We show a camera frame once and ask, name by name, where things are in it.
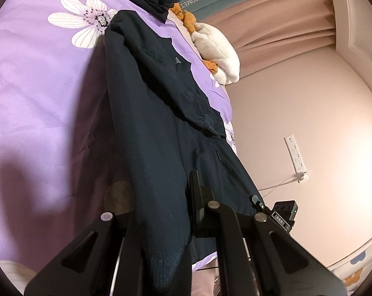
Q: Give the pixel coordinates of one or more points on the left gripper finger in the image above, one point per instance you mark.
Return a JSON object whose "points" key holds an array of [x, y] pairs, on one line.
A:
{"points": [[197, 198]]}

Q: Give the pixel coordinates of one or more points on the navy blue jacket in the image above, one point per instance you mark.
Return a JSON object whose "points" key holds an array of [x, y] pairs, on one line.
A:
{"points": [[166, 128]]}

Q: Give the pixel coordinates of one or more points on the black device box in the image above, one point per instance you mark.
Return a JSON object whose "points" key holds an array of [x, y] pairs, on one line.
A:
{"points": [[284, 213]]}

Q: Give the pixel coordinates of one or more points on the white orange plush duck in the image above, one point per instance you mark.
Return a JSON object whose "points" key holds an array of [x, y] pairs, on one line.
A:
{"points": [[213, 48]]}

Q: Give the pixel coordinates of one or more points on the purple floral bed sheet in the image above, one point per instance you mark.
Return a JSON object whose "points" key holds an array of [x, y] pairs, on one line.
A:
{"points": [[57, 155]]}

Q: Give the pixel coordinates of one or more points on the pink curtain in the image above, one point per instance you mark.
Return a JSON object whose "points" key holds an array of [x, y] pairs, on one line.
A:
{"points": [[265, 32]]}

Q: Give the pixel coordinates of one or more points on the white wall power strip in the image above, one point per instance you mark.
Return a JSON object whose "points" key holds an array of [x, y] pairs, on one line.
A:
{"points": [[296, 158]]}

